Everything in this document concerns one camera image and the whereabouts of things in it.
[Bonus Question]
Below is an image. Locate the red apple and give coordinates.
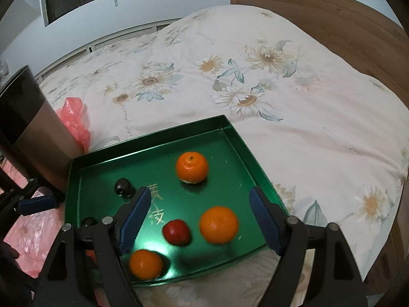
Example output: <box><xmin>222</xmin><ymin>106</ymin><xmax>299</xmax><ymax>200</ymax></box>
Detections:
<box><xmin>85</xmin><ymin>249</ymin><xmax>97</xmax><ymax>266</ymax></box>
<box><xmin>162</xmin><ymin>219</ymin><xmax>191</xmax><ymax>246</ymax></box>

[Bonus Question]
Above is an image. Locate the orange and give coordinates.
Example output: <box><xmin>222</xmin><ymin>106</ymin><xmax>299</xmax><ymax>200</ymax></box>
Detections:
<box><xmin>175</xmin><ymin>152</ymin><xmax>209</xmax><ymax>184</ymax></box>
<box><xmin>128</xmin><ymin>249</ymin><xmax>163</xmax><ymax>281</ymax></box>
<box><xmin>199</xmin><ymin>206</ymin><xmax>239</xmax><ymax>245</ymax></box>

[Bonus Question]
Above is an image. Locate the dark plum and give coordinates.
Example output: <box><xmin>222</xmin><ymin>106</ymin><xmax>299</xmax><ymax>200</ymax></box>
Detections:
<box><xmin>81</xmin><ymin>217</ymin><xmax>97</xmax><ymax>228</ymax></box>
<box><xmin>114</xmin><ymin>178</ymin><xmax>136</xmax><ymax>198</ymax></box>

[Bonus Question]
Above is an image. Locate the pink plastic sheet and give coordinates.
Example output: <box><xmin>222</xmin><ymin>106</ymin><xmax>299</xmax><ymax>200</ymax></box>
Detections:
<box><xmin>5</xmin><ymin>97</ymin><xmax>91</xmax><ymax>278</ymax></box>

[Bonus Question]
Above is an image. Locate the green tray box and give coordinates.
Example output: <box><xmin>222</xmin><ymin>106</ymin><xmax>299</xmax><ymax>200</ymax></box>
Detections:
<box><xmin>65</xmin><ymin>115</ymin><xmax>281</xmax><ymax>288</ymax></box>

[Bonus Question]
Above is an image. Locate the floral bed quilt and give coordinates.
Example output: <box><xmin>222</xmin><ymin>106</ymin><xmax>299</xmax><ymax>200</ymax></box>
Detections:
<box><xmin>38</xmin><ymin>4</ymin><xmax>409</xmax><ymax>307</ymax></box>

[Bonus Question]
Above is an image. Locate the wooden headboard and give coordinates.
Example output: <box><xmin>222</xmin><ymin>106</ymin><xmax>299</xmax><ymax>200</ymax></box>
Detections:
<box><xmin>230</xmin><ymin>0</ymin><xmax>408</xmax><ymax>103</ymax></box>

